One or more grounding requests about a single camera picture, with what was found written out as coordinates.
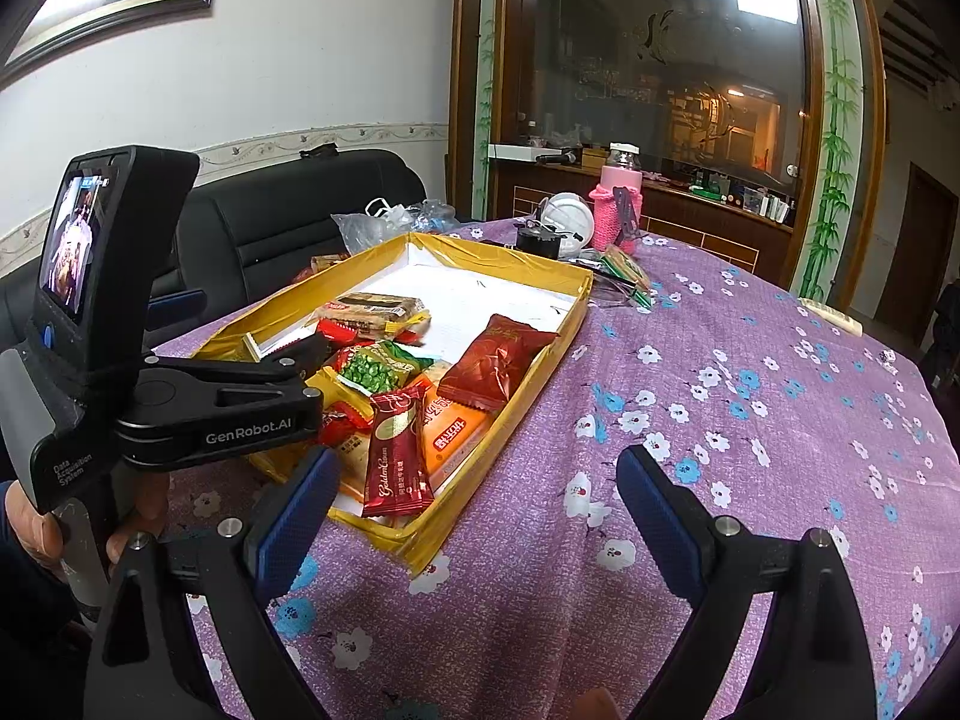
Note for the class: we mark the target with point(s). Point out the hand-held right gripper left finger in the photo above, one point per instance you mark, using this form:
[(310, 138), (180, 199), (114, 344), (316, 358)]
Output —
[(296, 525)]

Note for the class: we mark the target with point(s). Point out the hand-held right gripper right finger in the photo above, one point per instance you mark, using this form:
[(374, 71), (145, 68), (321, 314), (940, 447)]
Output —
[(660, 517)]

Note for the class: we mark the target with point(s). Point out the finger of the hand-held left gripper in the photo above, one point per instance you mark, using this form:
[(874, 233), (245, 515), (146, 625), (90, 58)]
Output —
[(240, 371)]

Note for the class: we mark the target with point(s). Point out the long gold snack packet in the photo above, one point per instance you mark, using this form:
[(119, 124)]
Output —
[(334, 386)]

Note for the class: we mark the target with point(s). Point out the red black candy packet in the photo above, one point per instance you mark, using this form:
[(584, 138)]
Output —
[(337, 331), (345, 427)]

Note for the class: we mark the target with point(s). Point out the long dark red packet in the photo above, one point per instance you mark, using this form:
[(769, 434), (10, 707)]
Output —
[(397, 457)]

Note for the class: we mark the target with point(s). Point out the green pea snack packet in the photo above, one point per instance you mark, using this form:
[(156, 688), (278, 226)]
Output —
[(375, 369)]

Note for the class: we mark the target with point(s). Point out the clear yellow cracker packet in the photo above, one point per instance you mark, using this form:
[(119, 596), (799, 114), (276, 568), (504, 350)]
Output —
[(371, 309)]

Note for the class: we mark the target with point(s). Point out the large red brown packet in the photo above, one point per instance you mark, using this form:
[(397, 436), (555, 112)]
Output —
[(495, 360)]

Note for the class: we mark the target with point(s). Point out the yellow taped cardboard box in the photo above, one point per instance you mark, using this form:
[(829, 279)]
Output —
[(480, 300)]

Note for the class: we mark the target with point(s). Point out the person's left forearm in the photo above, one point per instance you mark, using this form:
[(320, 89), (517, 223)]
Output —
[(37, 637)]

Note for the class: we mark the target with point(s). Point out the person's left hand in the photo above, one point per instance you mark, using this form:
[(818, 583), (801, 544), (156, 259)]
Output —
[(34, 532)]

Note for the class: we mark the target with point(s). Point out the purple floral tablecloth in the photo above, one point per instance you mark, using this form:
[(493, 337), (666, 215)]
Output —
[(675, 390)]

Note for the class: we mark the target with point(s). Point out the black leather sofa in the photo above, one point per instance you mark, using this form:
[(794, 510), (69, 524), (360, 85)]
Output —
[(247, 225)]

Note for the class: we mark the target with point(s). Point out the orange cracker packet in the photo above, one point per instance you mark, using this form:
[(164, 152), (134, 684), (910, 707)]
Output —
[(454, 431)]

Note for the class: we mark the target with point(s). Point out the white face mask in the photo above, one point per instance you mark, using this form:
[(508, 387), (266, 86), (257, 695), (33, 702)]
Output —
[(390, 214)]

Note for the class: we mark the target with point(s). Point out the clear plastic bag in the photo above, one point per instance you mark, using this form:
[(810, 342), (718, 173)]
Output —
[(424, 223)]

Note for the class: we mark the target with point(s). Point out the green cracker packet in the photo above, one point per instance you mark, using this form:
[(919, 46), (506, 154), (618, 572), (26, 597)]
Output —
[(624, 266)]

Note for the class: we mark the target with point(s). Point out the eyeglasses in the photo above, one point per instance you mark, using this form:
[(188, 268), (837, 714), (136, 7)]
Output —
[(596, 270)]

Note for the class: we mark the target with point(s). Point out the white remote control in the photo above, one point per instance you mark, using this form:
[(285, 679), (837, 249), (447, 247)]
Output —
[(831, 315)]

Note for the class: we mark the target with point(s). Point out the small black device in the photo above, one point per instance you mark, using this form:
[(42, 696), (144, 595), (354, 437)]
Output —
[(540, 241)]

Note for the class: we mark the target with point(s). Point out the pink knit sleeve bottle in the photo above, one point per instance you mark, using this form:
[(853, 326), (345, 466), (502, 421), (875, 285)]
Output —
[(615, 202)]

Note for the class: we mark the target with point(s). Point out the row of small bottles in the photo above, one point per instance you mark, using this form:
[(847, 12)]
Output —
[(772, 206)]

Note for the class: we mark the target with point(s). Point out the long white box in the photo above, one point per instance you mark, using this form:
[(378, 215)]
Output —
[(514, 151)]

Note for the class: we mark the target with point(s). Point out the small wooden box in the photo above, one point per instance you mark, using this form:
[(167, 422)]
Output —
[(594, 159)]

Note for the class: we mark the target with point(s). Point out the black microphone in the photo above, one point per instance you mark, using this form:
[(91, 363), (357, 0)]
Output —
[(555, 157)]

